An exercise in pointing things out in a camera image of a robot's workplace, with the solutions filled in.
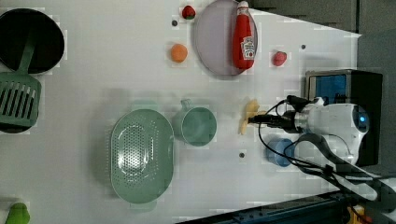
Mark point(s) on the pink red strawberry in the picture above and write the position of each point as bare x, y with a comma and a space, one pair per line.
279, 58

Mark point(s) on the orange fruit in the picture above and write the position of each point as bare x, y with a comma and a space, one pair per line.
179, 53

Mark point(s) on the blue cup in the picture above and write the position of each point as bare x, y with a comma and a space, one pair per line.
279, 148

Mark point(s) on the dark red strawberry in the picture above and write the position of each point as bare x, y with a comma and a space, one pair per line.
188, 13

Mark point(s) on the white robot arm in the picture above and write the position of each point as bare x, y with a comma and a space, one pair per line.
328, 144

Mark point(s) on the grey round plate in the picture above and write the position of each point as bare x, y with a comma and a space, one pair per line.
213, 37

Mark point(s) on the green mug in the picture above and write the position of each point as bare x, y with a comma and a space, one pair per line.
194, 125

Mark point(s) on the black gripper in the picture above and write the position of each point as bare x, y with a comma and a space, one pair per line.
286, 121

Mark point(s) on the green slotted spatula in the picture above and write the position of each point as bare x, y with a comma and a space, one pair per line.
20, 92

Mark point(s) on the peeled yellow banana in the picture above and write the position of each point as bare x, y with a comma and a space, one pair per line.
252, 109

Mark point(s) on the green perforated colander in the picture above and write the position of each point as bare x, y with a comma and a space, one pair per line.
142, 154

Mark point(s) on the blue metal table frame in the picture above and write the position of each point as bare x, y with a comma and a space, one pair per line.
326, 208

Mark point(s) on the black silver toaster oven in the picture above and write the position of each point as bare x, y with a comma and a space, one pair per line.
352, 87

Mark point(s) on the yellow red toy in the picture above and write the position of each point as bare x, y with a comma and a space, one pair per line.
356, 213

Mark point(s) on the red ketchup bottle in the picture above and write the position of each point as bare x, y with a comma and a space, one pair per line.
243, 41

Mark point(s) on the black frying pan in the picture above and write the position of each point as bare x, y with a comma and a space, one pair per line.
15, 26

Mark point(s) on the green pear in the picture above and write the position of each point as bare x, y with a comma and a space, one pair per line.
18, 214

